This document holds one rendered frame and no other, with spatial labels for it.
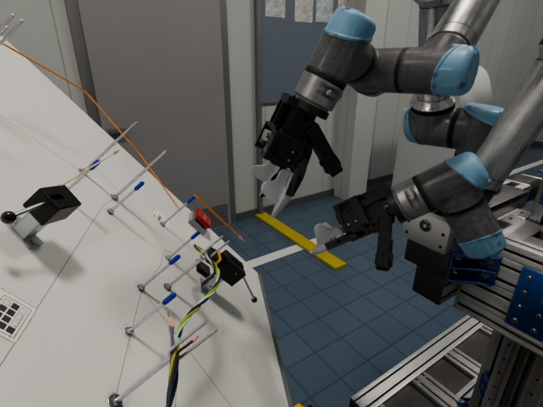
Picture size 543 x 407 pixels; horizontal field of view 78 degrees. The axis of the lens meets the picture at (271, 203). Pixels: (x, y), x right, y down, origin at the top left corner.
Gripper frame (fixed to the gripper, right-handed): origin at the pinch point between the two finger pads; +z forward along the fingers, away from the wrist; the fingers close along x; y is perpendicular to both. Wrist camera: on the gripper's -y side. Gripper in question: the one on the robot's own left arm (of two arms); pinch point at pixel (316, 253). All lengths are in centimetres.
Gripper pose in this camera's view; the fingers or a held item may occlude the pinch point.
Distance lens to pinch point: 75.4
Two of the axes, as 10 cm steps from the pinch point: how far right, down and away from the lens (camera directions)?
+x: -4.4, 0.1, -9.0
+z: -8.0, 4.4, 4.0
